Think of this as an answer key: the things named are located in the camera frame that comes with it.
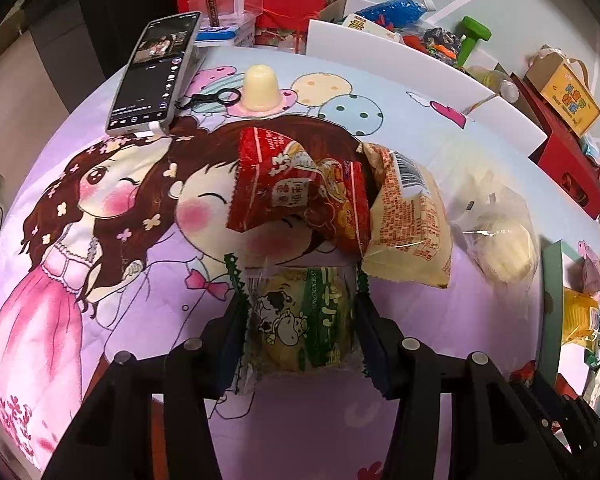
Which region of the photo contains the large red gift box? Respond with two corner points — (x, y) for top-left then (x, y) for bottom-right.
(510, 74), (600, 219)

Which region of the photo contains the clear bread bun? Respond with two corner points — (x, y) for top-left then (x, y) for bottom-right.
(451, 171), (539, 289)

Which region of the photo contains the clear plastic container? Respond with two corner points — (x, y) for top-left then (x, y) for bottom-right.
(187, 0), (263, 48)

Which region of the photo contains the beige barcode snack packet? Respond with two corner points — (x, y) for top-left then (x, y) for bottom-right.
(360, 143), (453, 288)

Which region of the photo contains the green dumbbell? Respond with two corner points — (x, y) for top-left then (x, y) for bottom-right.
(457, 16), (492, 66)

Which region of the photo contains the green cow snack packet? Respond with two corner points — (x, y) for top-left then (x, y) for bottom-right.
(224, 252), (363, 396)

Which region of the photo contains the smartphone with lit screen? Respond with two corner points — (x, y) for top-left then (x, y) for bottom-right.
(106, 11), (201, 136)

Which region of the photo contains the pink snack packet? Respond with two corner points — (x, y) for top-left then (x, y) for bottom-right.
(578, 240), (600, 296)

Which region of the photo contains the yellow jelly cup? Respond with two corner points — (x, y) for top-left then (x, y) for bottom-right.
(242, 64), (282, 112)

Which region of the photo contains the red snack packet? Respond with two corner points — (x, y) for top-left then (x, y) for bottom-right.
(226, 127), (370, 259)

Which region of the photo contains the cartoon printed table cloth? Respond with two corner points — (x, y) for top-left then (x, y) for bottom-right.
(0, 48), (600, 479)

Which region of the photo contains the white cardboard toy box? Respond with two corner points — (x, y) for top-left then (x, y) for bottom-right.
(306, 0), (546, 156)

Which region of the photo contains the clear round bottle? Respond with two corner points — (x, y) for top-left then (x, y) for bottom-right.
(466, 65), (519, 103)

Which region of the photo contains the white teal-rimmed tray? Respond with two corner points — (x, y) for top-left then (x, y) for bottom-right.
(536, 240), (600, 414)

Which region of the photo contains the yellow snack packet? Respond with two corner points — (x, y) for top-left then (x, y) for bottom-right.
(562, 287), (600, 349)

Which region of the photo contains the yellow handled gift box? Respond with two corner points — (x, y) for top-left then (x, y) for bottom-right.
(526, 46), (600, 138)

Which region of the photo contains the blue bead bottle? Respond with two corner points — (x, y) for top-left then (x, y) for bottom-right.
(356, 0), (437, 29)

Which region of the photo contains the white card box in bin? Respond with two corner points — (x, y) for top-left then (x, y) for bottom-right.
(342, 13), (403, 44)

